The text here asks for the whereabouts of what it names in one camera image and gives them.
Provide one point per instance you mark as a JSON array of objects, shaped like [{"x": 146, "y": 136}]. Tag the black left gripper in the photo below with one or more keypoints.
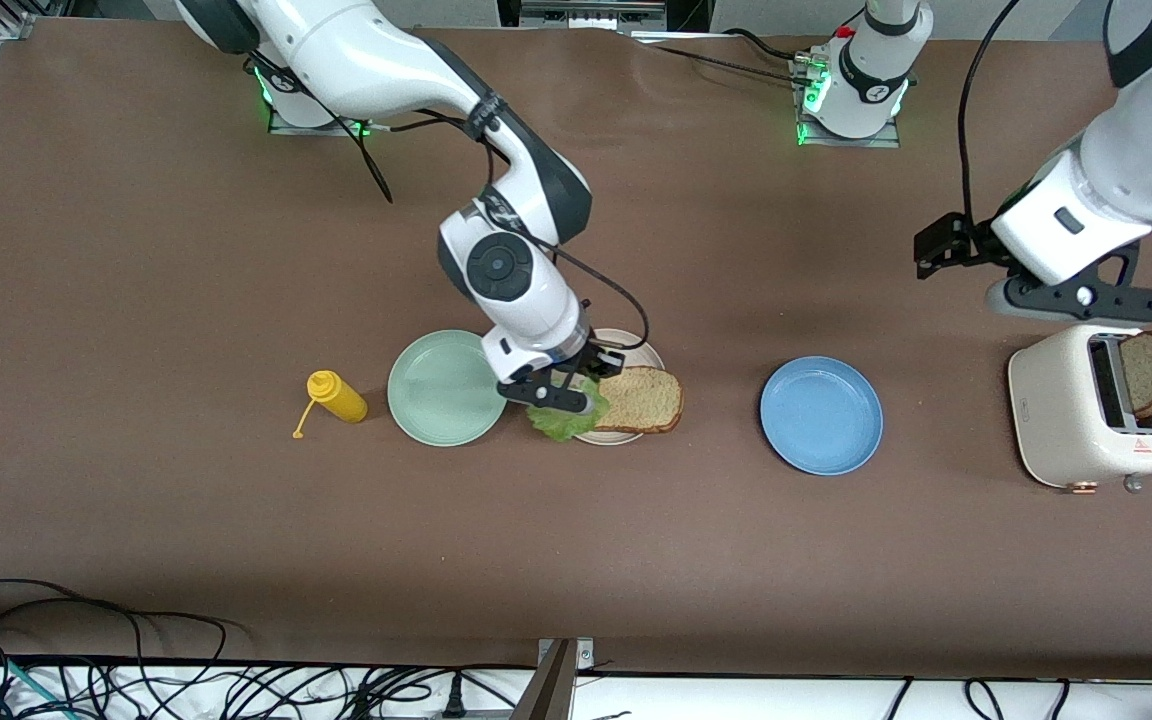
[{"x": 976, "y": 243}]

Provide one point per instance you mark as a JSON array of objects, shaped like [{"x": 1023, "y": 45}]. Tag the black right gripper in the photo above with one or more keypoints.
[{"x": 600, "y": 356}]

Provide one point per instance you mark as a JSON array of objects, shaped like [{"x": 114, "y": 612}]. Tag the green lettuce leaf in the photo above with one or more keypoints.
[{"x": 556, "y": 425}]

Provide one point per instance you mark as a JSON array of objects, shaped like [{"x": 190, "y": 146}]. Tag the yellow mustard squeeze bottle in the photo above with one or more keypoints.
[{"x": 338, "y": 397}]

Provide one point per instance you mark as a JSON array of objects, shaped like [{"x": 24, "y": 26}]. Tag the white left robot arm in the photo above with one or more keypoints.
[{"x": 1146, "y": 140}]

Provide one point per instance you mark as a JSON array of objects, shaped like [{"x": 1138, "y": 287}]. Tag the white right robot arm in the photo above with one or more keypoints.
[{"x": 356, "y": 50}]

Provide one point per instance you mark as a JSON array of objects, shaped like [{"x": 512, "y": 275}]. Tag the beige plate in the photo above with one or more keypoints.
[{"x": 641, "y": 355}]

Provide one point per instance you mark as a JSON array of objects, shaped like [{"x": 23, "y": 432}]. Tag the mint green plate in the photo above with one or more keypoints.
[{"x": 436, "y": 390}]

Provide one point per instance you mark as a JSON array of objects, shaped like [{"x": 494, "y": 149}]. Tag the blue plate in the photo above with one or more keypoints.
[{"x": 821, "y": 415}]

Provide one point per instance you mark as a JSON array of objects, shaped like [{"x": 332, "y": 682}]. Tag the cream white toaster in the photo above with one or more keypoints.
[{"x": 1061, "y": 420}]

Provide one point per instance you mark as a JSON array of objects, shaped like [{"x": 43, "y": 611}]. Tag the grey power strip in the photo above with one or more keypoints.
[{"x": 476, "y": 714}]

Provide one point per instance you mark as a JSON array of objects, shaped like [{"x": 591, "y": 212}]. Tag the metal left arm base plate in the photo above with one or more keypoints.
[{"x": 881, "y": 141}]

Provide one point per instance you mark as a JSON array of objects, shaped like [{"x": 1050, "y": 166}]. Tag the grey metal bracket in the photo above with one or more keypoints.
[{"x": 556, "y": 690}]

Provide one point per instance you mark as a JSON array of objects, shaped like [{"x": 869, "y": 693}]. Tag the metal equipment with black frame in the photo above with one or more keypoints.
[{"x": 586, "y": 15}]

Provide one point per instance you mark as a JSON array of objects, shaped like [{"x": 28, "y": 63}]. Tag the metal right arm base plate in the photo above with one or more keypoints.
[{"x": 281, "y": 125}]

